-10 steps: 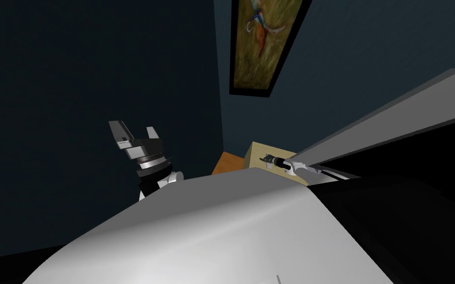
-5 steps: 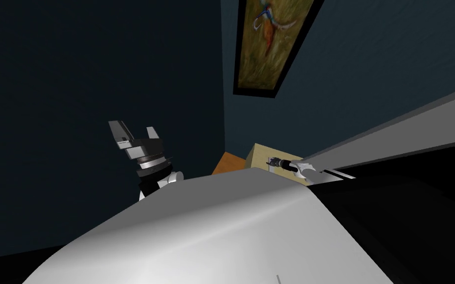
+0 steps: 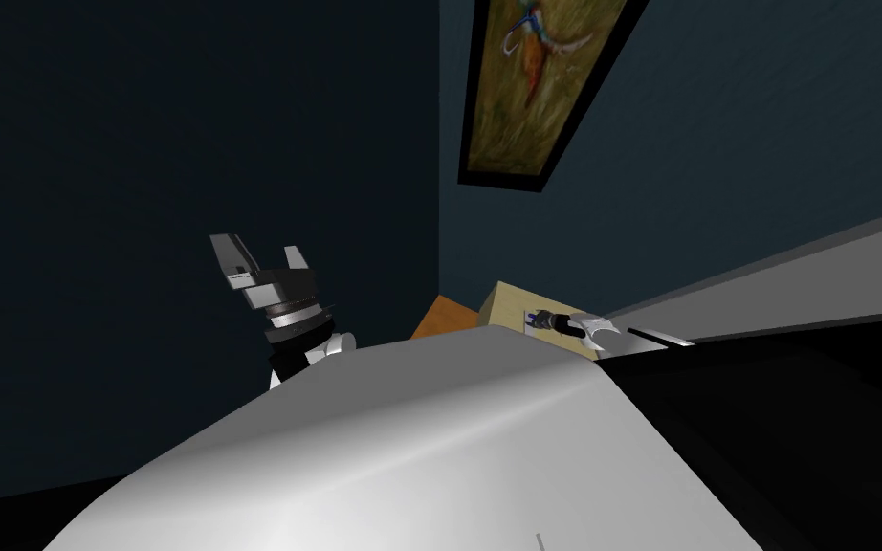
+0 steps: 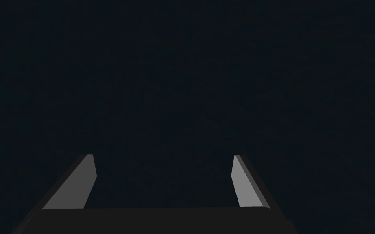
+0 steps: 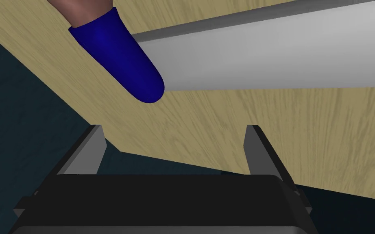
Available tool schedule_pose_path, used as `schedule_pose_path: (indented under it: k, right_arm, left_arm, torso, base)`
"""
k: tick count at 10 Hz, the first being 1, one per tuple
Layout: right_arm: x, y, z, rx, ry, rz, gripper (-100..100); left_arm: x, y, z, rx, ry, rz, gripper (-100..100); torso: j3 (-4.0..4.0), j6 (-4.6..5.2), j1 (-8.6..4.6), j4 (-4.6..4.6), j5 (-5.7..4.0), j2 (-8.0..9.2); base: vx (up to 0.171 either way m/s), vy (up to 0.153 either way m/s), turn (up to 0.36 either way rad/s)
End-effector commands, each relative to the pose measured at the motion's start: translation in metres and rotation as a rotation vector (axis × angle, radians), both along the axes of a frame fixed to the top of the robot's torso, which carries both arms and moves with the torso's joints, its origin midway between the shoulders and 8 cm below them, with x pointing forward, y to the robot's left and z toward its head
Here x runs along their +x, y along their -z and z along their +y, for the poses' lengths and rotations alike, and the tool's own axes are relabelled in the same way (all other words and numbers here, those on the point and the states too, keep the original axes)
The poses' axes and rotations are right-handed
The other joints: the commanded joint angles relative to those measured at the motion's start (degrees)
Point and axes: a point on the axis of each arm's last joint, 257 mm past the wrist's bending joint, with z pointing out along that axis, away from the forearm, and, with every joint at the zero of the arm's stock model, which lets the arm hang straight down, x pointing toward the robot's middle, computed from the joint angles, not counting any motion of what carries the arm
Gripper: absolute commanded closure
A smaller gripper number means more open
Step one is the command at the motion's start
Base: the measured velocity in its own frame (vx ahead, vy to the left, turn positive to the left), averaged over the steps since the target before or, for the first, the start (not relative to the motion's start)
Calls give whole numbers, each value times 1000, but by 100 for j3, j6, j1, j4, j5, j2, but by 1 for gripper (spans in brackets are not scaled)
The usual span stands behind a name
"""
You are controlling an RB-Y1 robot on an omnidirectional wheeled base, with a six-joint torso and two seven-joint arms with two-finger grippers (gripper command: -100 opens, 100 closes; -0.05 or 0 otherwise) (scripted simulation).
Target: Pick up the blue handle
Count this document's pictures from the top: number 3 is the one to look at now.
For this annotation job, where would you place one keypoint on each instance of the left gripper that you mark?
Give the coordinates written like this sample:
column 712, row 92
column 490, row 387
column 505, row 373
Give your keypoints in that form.
column 284, row 287

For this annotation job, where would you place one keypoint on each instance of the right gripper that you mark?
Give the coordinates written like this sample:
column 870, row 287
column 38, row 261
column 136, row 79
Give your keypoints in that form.
column 546, row 320

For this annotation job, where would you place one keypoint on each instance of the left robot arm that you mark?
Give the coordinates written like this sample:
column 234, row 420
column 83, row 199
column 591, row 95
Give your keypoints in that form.
column 299, row 340

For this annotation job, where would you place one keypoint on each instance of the beige wooden cabinet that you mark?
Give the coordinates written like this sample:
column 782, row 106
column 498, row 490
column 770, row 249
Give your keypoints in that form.
column 506, row 306

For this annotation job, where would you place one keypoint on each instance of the orange wooden table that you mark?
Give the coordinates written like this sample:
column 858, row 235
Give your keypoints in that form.
column 449, row 320

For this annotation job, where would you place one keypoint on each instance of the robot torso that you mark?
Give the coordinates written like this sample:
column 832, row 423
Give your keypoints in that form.
column 426, row 444

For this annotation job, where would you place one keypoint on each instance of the black-framed bird painting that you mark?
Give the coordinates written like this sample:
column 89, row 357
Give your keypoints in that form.
column 537, row 88

